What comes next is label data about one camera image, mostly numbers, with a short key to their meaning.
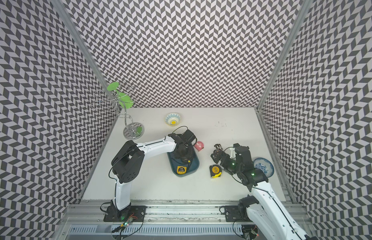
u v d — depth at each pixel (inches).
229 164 27.2
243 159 23.0
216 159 27.3
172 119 43.9
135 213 28.3
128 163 19.9
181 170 33.3
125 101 35.4
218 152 35.9
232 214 28.6
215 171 33.3
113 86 34.2
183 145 27.7
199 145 37.8
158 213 29.0
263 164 33.9
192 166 34.8
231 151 24.4
